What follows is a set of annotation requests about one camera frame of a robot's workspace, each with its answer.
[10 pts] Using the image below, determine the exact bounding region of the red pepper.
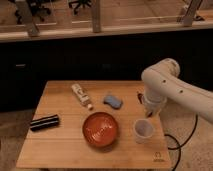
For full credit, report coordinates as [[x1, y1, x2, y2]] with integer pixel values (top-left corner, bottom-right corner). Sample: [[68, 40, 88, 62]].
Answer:
[[137, 92, 143, 104]]

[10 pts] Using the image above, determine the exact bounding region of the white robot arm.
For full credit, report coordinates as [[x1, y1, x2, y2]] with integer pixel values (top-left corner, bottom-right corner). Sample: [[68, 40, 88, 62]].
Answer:
[[141, 58, 213, 124]]

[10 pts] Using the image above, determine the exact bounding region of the blue sponge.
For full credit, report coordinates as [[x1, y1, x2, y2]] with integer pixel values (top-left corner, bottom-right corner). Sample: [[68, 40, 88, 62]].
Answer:
[[103, 95, 123, 109]]

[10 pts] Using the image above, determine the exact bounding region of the red orange bowl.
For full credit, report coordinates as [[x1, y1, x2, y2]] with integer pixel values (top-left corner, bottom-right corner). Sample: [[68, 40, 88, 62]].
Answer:
[[82, 112, 119, 148]]

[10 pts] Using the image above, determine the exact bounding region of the white tube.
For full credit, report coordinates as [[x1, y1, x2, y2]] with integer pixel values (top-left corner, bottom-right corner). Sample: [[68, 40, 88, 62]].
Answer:
[[71, 84, 93, 110]]

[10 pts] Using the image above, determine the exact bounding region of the black striped cylinder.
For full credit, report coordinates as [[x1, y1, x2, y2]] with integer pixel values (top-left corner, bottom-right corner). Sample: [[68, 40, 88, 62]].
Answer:
[[30, 115, 59, 131]]

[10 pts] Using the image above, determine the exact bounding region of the black office chair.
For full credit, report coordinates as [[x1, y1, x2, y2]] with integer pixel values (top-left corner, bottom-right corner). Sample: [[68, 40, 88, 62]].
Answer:
[[68, 0, 91, 15], [8, 0, 52, 25]]

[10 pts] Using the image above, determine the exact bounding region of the black cable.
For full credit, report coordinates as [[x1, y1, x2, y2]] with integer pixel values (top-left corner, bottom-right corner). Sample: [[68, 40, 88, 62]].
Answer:
[[164, 114, 198, 171]]

